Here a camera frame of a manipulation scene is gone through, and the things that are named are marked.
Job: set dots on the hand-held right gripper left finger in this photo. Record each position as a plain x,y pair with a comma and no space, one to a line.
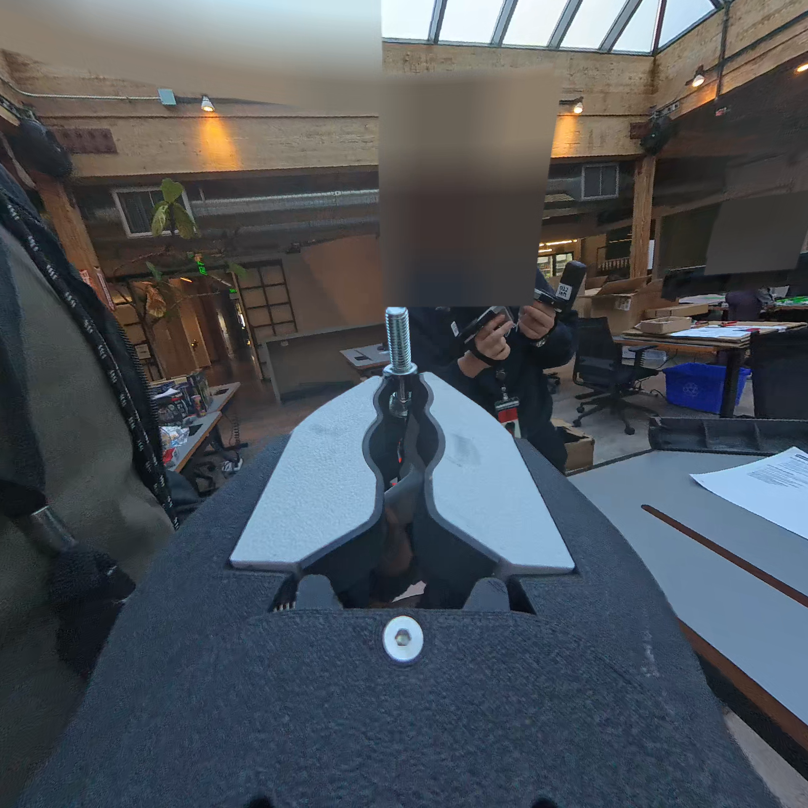
315,480

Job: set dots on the black hand-held device with tag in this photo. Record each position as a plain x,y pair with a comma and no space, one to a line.
570,281

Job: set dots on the threaded metal bolt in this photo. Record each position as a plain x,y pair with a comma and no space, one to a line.
397,341

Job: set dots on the small cardboard box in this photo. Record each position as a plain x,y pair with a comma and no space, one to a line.
577,449

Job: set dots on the grey hand-held device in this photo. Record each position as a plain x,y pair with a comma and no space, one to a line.
485,319

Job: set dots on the dark cloth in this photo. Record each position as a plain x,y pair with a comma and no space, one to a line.
88,587

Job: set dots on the black wall speaker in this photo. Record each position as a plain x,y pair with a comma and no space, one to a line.
41,148
656,134

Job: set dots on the red and white id badge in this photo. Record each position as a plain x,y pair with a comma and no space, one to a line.
507,409

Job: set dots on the wooden work table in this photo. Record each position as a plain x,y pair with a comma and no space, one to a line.
713,338

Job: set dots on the white printed paper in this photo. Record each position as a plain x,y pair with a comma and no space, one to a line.
764,489

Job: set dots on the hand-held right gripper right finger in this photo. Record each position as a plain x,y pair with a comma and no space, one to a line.
498,486

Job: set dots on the blue recycling bin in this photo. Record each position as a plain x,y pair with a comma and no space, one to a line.
704,387

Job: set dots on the black monitor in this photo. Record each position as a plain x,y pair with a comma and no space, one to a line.
685,282

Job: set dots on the cluttered grey table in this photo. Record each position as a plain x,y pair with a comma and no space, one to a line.
202,420

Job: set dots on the black plastic tray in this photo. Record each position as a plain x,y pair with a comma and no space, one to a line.
726,435

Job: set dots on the metal duct pipe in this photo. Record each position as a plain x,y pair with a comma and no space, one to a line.
284,205

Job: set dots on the open cardboard box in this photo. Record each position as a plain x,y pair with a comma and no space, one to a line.
622,304

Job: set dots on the flat cardboard box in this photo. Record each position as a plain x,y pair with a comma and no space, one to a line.
666,325

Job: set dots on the tall leafy plant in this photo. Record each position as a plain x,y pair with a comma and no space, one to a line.
170,214

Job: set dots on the grey partition cabinet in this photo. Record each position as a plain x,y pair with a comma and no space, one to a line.
315,360

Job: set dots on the black office chair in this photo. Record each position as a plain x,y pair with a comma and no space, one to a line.
606,366
779,372

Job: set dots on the grey desk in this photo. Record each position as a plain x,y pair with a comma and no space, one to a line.
694,568

